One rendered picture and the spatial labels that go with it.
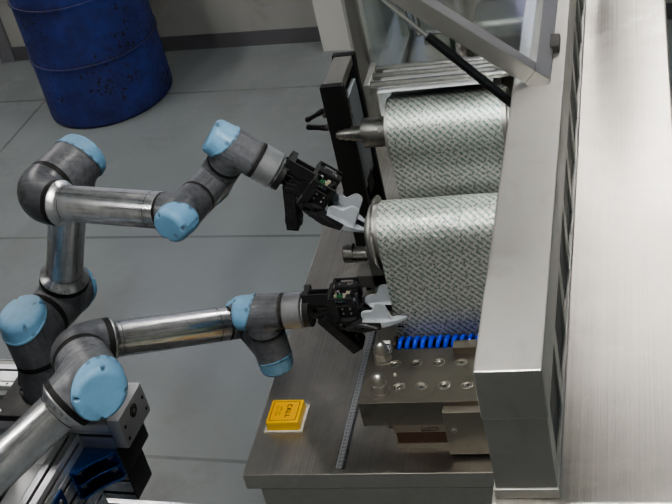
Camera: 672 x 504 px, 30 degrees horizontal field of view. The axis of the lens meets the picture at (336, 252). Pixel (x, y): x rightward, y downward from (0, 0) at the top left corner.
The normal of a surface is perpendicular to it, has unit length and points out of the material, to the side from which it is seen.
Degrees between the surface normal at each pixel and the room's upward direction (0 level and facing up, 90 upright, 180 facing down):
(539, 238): 0
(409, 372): 0
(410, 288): 90
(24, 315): 8
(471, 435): 90
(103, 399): 87
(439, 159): 92
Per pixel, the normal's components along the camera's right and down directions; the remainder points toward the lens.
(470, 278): -0.18, 0.59
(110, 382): 0.54, 0.34
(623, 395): -0.20, -0.80
